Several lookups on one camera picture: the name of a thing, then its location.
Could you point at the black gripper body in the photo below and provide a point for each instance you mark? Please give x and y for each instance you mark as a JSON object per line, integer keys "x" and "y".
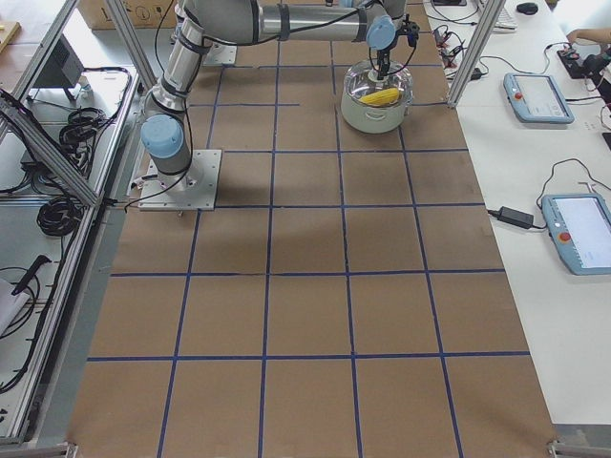
{"x": 382, "y": 56}

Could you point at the yellow corn cob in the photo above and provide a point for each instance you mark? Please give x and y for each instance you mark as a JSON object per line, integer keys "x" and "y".
{"x": 381, "y": 98}

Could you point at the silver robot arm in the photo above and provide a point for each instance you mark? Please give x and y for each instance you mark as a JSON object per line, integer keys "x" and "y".
{"x": 205, "y": 27}

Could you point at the pale green cooking pot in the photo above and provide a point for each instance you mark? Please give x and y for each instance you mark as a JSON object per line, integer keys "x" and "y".
{"x": 369, "y": 119}

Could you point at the person hand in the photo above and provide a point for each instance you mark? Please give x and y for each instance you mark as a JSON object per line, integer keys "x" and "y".
{"x": 581, "y": 34}

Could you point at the black computer mouse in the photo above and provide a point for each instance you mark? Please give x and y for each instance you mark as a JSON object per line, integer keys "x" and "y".
{"x": 527, "y": 8}

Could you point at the far blue teach pendant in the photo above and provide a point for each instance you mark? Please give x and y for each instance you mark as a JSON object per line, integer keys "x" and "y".
{"x": 536, "y": 98}

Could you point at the blue teach pendant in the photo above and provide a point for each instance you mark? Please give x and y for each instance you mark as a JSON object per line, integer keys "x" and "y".
{"x": 579, "y": 226}
{"x": 536, "y": 98}

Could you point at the black power adapter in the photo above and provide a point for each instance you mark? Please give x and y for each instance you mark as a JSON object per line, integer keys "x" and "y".
{"x": 515, "y": 217}

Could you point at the near blue teach pendant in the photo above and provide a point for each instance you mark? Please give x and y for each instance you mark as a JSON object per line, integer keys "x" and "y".
{"x": 579, "y": 226}

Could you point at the cardboard box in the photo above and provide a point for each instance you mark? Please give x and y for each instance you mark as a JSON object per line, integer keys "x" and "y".
{"x": 144, "y": 14}

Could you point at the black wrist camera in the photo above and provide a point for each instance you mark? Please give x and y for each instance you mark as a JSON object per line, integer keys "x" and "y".
{"x": 411, "y": 31}

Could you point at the aluminium frame post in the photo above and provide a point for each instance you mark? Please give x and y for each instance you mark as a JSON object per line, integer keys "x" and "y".
{"x": 478, "y": 41}

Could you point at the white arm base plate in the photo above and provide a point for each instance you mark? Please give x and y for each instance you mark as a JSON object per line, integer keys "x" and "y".
{"x": 197, "y": 190}

